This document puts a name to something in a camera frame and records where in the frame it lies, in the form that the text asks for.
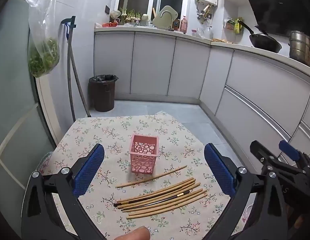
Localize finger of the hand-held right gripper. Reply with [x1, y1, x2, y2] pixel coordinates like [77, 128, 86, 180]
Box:
[250, 140, 278, 167]
[279, 140, 301, 161]

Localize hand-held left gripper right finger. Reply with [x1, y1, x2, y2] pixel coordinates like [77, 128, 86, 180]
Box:
[203, 143, 289, 240]

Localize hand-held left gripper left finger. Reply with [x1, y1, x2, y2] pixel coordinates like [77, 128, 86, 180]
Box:
[21, 143, 113, 240]

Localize pink perforated plastic basket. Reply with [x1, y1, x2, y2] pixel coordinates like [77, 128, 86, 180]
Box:
[129, 134, 159, 175]

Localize bunch of wooden chopsticks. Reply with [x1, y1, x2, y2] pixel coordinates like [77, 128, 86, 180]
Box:
[114, 177, 208, 220]

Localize light wooden chopstick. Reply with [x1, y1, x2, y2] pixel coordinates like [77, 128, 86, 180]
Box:
[116, 165, 188, 188]

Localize person's right hand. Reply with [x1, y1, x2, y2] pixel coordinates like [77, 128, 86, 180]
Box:
[294, 216, 305, 233]

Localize person's left hand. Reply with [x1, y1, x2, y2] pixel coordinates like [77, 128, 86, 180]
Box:
[114, 226, 150, 240]

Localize floral tablecloth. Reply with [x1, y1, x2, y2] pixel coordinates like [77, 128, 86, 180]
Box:
[39, 111, 248, 240]

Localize brown trash bin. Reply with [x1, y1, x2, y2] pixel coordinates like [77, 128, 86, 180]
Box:
[89, 74, 118, 112]

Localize stainless steel pot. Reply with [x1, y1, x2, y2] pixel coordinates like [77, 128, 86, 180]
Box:
[288, 30, 310, 68]

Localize black wok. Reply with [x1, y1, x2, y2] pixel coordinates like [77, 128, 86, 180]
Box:
[237, 20, 282, 54]

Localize pale kitchen countertop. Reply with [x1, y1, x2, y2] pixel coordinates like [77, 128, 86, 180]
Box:
[94, 26, 310, 80]

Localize frosted glass door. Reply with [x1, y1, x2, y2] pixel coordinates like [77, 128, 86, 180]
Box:
[0, 0, 61, 233]

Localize plastic bag of greens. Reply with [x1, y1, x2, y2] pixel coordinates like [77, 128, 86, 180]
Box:
[24, 0, 62, 78]

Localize white kitchen cabinets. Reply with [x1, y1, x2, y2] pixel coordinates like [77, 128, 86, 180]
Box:
[94, 31, 310, 178]

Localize hanging seasoning packets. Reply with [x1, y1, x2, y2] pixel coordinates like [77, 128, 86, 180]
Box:
[225, 17, 243, 34]

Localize clear glass jars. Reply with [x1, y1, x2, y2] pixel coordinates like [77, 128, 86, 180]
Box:
[191, 26, 213, 40]

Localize black range hood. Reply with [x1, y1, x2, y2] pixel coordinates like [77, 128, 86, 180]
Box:
[238, 0, 310, 37]

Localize water heater pipes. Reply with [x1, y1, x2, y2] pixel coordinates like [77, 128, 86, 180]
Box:
[195, 1, 213, 25]

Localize sprouting garlic bulbs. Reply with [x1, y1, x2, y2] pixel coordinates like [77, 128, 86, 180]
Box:
[119, 7, 142, 26]

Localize metal sink faucet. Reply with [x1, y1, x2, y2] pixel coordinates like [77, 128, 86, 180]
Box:
[160, 11, 174, 30]

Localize green cutting board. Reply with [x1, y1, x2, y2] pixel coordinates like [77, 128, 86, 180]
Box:
[152, 5, 179, 29]

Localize grey mop handle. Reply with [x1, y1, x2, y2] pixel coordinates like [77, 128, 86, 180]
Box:
[67, 27, 77, 122]
[71, 51, 92, 118]

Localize dark wall hook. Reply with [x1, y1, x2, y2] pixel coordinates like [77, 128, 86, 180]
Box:
[61, 16, 77, 42]

